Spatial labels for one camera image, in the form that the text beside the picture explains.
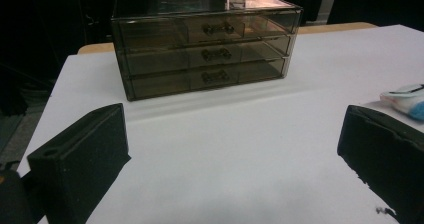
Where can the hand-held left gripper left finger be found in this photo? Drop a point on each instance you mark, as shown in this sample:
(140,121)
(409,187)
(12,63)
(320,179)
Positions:
(80,164)

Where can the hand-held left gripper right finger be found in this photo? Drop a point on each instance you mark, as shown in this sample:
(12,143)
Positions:
(390,157)

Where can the white and blue fluffy hair clip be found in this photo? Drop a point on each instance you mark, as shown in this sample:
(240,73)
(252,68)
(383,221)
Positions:
(405,100)

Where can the smoky transparent drawer organizer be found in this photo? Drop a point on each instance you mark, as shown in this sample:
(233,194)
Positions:
(160,60)

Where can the white metal stand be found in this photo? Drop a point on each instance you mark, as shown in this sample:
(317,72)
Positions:
(326,4)

